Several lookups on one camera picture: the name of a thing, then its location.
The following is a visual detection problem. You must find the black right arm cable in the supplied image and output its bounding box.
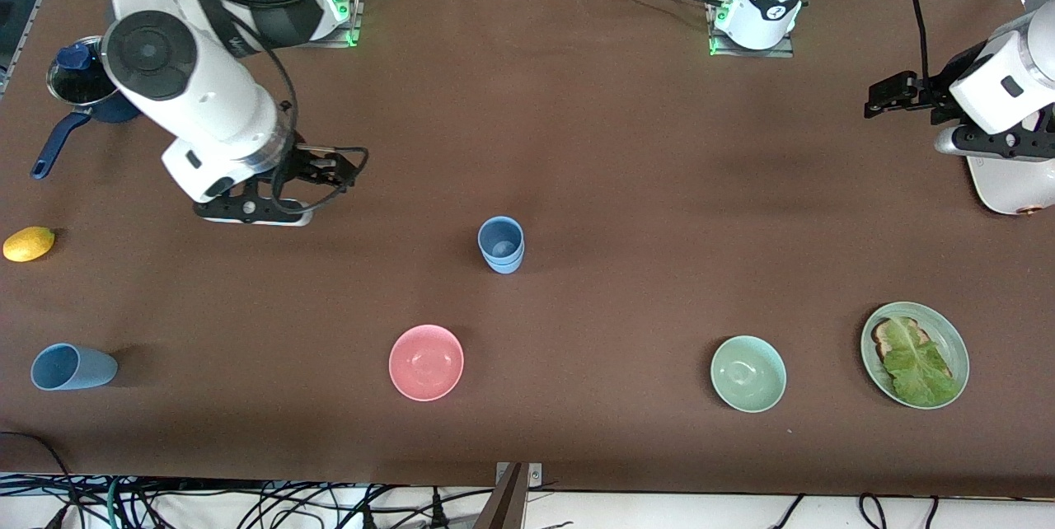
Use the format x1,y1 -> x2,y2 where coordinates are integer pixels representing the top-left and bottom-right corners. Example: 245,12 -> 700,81
140,0 -> 369,217

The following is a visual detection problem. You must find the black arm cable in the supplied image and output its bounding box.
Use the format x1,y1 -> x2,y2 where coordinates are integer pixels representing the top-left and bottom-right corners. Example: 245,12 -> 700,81
909,0 -> 932,81
140,0 -> 369,217

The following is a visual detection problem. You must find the green lettuce leaf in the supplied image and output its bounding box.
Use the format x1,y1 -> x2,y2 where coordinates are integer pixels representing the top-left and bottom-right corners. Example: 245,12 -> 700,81
882,319 -> 961,406

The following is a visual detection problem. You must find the brown bar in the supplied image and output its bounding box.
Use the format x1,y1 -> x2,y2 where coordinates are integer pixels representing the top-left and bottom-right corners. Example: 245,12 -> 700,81
474,463 -> 528,529

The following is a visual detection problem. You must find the green plate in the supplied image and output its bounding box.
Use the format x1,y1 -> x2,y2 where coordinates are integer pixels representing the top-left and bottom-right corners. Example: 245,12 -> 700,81
860,302 -> 970,410

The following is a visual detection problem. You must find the dark blue cup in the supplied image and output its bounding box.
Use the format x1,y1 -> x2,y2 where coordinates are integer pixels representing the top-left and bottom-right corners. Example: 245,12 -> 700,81
478,216 -> 525,266

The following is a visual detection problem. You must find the dark blue saucepan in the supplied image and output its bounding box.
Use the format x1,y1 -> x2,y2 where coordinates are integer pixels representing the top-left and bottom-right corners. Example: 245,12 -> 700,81
31,36 -> 141,180

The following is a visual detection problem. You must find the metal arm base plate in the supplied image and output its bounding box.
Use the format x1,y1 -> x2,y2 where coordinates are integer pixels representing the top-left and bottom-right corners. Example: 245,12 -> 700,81
707,0 -> 794,59
309,0 -> 362,48

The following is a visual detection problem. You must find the black floor cable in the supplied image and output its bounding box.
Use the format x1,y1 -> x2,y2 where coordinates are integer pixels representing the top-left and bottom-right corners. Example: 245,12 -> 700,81
0,430 -> 79,529

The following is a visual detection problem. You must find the toast slice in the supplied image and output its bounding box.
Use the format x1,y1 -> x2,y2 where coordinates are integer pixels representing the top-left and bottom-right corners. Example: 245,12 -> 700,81
872,316 -> 957,386

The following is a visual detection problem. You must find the yellow lemon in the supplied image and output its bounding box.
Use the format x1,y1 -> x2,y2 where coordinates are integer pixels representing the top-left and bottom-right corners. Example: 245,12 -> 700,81
2,226 -> 57,263

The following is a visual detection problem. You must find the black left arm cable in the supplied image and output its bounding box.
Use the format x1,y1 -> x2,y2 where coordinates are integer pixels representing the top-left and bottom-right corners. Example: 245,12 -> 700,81
909,0 -> 932,81

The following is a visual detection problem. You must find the grey table edge bracket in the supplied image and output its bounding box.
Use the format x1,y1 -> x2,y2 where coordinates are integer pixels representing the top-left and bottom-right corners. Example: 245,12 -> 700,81
495,463 -> 543,487

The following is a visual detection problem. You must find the pink bowl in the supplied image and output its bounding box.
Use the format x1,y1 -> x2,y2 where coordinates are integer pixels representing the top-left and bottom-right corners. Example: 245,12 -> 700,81
388,325 -> 465,402

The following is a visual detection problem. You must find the mint green bowl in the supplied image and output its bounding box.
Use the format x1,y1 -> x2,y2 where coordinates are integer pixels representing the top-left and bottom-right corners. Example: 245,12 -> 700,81
710,335 -> 787,414

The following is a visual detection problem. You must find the white toaster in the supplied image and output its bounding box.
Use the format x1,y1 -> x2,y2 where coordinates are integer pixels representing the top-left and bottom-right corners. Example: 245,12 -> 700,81
966,157 -> 1055,217

